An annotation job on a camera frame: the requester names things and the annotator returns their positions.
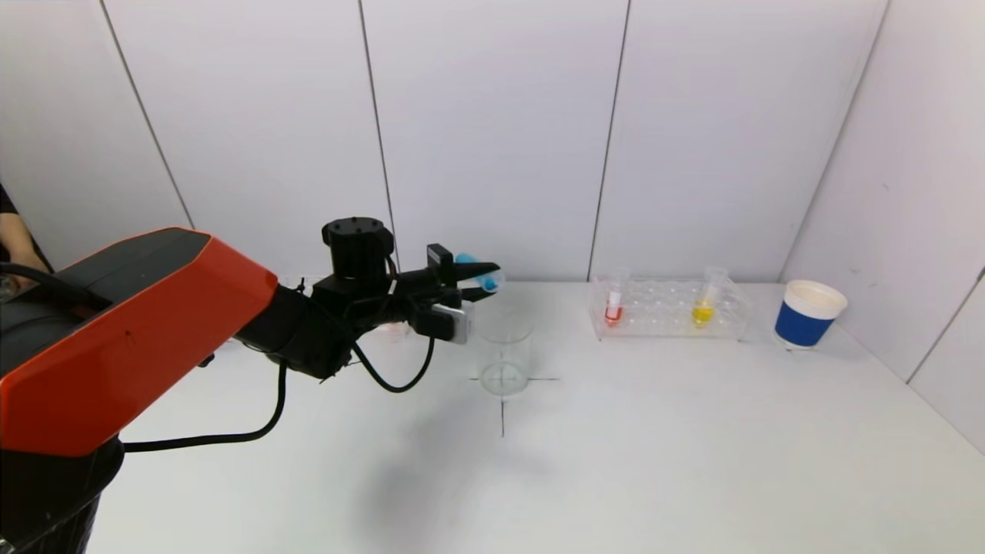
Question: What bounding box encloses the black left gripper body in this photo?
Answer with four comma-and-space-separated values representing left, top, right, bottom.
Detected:
396, 243, 463, 309

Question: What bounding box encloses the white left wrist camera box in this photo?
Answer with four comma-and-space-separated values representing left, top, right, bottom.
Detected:
419, 302, 475, 345

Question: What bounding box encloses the clear glass beaker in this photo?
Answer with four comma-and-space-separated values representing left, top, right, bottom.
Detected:
475, 309, 534, 399

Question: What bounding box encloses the person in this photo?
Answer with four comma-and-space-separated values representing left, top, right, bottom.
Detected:
0, 181, 48, 272

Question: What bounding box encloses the blue white paper cup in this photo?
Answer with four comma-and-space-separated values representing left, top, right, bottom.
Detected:
773, 280, 848, 352

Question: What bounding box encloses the test tube with blue pigment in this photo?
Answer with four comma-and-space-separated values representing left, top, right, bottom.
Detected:
454, 252, 506, 295

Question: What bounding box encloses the test tube with yellow pigment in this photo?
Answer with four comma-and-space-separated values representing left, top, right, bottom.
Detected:
689, 266, 728, 329

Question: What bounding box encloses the red pigment tube, white label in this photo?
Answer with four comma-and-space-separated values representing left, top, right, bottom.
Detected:
603, 265, 631, 328

